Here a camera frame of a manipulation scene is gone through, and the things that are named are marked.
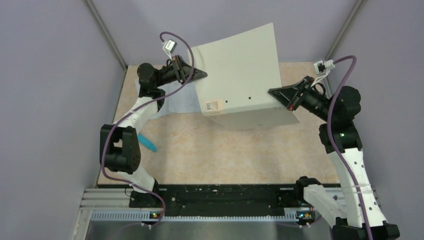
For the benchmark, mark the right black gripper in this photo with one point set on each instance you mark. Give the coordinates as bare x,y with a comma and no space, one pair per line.
287,96

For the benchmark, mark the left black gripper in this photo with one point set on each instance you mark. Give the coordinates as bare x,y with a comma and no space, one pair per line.
182,71

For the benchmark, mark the grey black folder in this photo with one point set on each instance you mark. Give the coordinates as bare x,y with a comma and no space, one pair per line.
241,69

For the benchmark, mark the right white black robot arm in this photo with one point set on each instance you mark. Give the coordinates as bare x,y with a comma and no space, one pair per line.
360,218

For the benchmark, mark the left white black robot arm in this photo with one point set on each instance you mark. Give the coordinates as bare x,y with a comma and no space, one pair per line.
119,145

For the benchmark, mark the printed white paper sheet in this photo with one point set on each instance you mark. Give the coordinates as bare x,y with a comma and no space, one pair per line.
183,101

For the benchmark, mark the cyan marker pen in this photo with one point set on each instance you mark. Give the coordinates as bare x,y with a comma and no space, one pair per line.
146,143

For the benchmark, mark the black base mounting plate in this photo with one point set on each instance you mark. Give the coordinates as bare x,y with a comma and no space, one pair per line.
222,200

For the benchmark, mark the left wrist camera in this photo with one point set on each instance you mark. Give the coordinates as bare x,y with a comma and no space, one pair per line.
169,46

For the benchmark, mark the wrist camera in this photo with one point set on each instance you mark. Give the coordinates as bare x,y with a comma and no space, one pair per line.
323,67
169,46

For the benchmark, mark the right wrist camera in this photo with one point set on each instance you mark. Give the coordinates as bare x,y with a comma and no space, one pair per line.
323,67

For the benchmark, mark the aluminium rail frame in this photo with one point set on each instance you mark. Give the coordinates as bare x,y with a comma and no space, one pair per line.
112,202

